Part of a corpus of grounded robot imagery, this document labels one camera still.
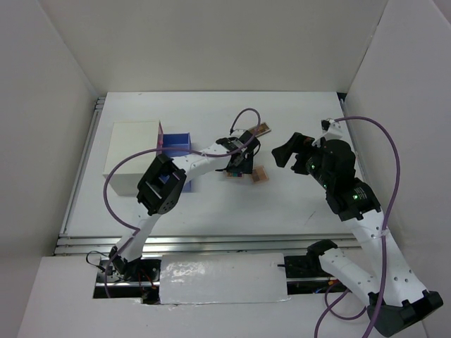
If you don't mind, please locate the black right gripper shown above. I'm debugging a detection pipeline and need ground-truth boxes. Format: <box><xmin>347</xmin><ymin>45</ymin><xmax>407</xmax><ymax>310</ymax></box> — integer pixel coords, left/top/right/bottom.
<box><xmin>271</xmin><ymin>131</ymin><xmax>333</xmax><ymax>188</ymax></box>

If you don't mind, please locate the colourful eyeshadow palette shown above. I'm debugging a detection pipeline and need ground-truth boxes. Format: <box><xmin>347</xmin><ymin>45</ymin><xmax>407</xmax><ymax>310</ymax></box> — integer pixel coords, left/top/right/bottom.
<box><xmin>225</xmin><ymin>172</ymin><xmax>244</xmax><ymax>179</ymax></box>

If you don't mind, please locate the purple blue drawer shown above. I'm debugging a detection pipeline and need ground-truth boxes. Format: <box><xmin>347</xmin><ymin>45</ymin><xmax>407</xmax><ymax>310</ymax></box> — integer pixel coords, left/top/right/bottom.
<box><xmin>158</xmin><ymin>132</ymin><xmax>194</xmax><ymax>194</ymax></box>

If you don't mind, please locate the pink drawer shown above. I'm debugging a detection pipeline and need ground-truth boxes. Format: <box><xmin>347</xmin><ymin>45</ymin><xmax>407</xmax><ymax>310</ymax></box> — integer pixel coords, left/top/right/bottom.
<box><xmin>157</xmin><ymin>122</ymin><xmax>164</xmax><ymax>148</ymax></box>

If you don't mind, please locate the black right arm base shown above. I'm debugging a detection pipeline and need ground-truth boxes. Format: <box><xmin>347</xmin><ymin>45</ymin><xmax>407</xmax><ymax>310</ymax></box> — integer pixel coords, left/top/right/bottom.
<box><xmin>278</xmin><ymin>254</ymin><xmax>335</xmax><ymax>280</ymax></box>

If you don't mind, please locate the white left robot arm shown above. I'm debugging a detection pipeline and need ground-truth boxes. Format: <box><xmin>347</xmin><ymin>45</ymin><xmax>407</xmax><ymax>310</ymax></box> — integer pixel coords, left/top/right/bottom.
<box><xmin>103</xmin><ymin>131</ymin><xmax>261</xmax><ymax>281</ymax></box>

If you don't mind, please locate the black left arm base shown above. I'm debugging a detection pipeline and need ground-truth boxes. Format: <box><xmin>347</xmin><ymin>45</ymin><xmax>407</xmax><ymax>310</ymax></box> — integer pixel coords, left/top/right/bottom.
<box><xmin>85</xmin><ymin>251</ymin><xmax>161</xmax><ymax>305</ymax></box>

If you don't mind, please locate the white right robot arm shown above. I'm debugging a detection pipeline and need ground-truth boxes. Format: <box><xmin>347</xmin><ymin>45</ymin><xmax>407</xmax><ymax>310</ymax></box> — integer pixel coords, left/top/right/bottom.
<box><xmin>271</xmin><ymin>132</ymin><xmax>443</xmax><ymax>337</ymax></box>

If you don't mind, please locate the square blush palette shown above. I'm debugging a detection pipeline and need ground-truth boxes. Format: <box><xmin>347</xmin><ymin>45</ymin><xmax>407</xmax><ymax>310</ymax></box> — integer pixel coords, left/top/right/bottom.
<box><xmin>250</xmin><ymin>165</ymin><xmax>269</xmax><ymax>184</ymax></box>

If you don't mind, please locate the long brown eyeshadow palette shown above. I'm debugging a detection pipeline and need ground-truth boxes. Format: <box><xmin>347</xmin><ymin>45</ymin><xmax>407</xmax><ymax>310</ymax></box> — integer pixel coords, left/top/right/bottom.
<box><xmin>248</xmin><ymin>123</ymin><xmax>271</xmax><ymax>137</ymax></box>

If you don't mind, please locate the white drawer cabinet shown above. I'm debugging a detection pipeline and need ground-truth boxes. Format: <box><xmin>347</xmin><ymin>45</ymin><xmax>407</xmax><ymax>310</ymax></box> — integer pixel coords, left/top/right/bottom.
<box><xmin>101</xmin><ymin>120</ymin><xmax>163</xmax><ymax>196</ymax></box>

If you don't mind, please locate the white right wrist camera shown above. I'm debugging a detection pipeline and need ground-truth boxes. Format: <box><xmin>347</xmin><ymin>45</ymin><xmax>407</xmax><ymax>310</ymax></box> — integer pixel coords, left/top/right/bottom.
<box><xmin>312</xmin><ymin>118</ymin><xmax>343</xmax><ymax>148</ymax></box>

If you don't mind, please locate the aluminium frame rail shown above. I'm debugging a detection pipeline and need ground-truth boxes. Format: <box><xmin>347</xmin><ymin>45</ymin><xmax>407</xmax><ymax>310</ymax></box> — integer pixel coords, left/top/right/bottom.
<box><xmin>54</xmin><ymin>234</ymin><xmax>360</xmax><ymax>257</ymax></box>

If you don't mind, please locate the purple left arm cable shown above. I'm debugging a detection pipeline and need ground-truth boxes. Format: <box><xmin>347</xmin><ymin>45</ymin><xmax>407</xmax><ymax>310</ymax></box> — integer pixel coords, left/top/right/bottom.
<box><xmin>103</xmin><ymin>107</ymin><xmax>261</xmax><ymax>300</ymax></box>

